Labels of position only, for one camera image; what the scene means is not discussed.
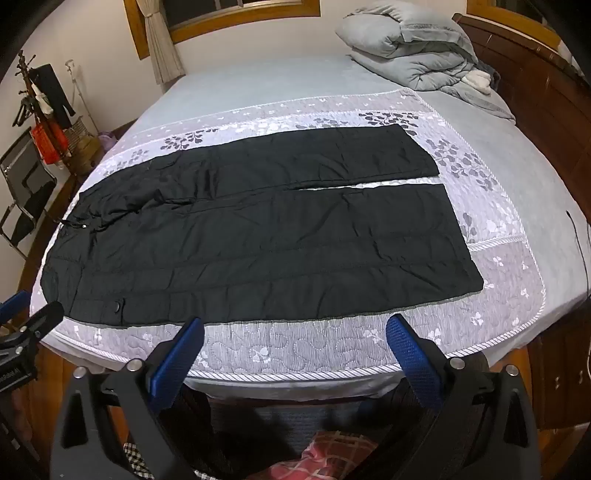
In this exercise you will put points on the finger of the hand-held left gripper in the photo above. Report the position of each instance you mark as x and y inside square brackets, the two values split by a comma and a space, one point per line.
[14, 304]
[44, 321]

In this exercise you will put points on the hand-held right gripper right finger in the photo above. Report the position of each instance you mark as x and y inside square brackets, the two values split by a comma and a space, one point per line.
[413, 357]

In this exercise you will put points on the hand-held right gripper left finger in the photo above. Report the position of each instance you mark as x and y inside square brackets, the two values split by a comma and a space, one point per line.
[173, 364]

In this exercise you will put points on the black pants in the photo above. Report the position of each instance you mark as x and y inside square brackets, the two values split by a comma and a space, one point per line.
[254, 240]

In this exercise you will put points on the person's pink plaid pants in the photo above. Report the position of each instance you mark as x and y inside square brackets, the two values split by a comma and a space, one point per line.
[332, 454]

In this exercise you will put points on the floral grey quilt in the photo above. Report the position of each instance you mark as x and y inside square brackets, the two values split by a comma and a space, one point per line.
[323, 344]

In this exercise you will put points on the black white checkered cloth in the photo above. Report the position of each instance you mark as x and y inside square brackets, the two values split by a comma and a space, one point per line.
[137, 461]

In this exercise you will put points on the metal folding chair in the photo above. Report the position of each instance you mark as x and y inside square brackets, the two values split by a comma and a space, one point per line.
[25, 184]

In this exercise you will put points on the wooden bedside cabinet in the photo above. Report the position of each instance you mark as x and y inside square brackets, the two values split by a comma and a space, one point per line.
[563, 369]

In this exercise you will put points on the red bag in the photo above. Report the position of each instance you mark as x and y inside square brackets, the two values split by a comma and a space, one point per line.
[48, 141]

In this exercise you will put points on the wicker basket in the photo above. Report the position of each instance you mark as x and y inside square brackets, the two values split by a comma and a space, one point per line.
[85, 147]

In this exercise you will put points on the purple cloth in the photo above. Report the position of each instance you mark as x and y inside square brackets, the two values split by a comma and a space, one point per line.
[108, 139]

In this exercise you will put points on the wooden coat rack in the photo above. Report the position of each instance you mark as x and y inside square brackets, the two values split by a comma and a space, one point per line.
[27, 87]

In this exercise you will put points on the thin white stand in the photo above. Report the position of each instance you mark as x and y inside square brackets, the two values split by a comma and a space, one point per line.
[76, 87]

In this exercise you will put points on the small white cloth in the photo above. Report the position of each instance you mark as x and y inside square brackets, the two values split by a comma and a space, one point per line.
[478, 82]

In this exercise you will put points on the wooden headboard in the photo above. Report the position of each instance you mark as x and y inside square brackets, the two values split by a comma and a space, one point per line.
[540, 92]

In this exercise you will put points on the beige curtain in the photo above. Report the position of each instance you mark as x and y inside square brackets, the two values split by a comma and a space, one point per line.
[161, 46]

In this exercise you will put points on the bed with grey sheet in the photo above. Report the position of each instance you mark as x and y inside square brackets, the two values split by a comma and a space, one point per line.
[286, 78]

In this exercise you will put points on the folded grey comforter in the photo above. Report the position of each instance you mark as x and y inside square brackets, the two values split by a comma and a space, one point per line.
[415, 50]

